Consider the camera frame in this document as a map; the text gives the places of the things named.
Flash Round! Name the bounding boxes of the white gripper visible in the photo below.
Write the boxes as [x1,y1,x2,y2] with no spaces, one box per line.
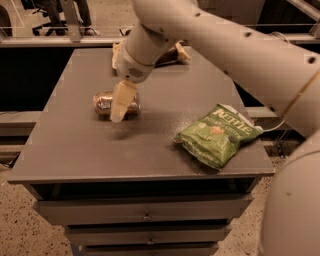
[110,45,156,123]

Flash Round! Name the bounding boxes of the orange soda can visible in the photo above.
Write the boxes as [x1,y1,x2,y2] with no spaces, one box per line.
[93,91,140,115]

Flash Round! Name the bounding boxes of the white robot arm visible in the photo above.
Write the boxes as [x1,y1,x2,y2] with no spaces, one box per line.
[111,0,320,256]

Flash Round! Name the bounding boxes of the brown snack bag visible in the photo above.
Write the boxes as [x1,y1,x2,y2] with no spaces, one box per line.
[111,40,192,70]

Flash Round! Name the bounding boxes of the grey drawer cabinet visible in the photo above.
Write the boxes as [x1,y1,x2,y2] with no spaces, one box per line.
[7,45,276,256]

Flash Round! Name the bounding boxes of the green Kettle chips bag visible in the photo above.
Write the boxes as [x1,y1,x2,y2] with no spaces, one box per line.
[174,104,263,170]

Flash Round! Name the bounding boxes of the person legs in background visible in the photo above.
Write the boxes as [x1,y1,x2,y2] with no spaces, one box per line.
[43,0,100,36]

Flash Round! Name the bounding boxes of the top drawer with knob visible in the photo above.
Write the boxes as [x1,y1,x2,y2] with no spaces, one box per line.
[34,194,252,225]

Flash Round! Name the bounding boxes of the drawer with knob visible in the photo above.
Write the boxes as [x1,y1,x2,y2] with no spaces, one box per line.
[66,223,231,246]
[34,194,252,225]

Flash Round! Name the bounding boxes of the middle drawer with knob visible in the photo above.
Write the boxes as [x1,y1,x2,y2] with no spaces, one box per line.
[66,223,231,246]

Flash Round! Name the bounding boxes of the bottom drawer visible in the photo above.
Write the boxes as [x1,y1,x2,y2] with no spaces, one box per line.
[85,243,218,256]

